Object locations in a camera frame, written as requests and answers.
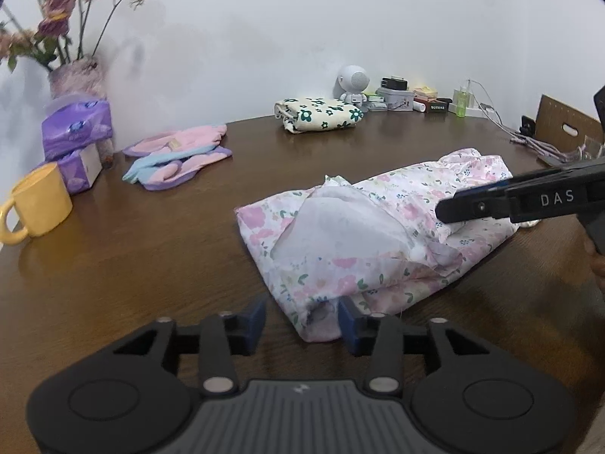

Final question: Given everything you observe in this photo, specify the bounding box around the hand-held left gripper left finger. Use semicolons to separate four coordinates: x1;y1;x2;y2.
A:
113;293;268;396

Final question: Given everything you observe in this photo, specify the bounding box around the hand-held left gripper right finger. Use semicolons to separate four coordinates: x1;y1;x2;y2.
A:
338;295;490;396

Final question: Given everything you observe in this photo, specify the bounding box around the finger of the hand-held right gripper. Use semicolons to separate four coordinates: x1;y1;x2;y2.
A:
436;179;515;224

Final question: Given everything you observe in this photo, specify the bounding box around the pink floral dress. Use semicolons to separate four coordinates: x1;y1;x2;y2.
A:
235;148;521;344

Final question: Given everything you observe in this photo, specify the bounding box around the person's right hand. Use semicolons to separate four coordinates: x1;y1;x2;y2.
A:
583;235;605;290

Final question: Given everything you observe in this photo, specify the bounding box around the brown cardboard box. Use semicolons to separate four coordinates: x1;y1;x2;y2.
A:
534;95;605;162

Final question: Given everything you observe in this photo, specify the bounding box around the white power strip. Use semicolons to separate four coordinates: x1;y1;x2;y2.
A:
448;101;497;119

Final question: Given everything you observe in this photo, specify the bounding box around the white round speaker figure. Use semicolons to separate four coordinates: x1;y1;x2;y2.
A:
337;65;369;105

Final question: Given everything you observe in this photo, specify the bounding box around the pastel blue pink purple cloth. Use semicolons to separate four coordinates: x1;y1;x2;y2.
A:
122;146;233;192

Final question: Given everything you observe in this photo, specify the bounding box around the cream cloth with green flowers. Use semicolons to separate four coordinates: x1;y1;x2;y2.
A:
274;97;365;134

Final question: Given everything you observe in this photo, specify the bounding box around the pink folded towel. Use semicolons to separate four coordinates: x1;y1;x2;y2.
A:
122;124;228;158

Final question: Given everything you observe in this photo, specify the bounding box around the purple tissue pack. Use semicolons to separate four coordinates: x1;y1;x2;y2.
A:
42;95;114;162
45;142;104;196

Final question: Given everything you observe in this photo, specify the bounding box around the yellow mug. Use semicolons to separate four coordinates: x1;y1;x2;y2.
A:
0;162;74;246

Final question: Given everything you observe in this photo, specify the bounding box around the pink glass vase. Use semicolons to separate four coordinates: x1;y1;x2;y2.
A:
48;55;115;168

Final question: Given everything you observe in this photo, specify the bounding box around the dried rose bouquet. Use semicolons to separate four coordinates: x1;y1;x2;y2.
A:
0;0;149;74

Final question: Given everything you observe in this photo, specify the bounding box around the white charging cable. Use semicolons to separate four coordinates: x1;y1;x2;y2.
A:
465;78;521;140

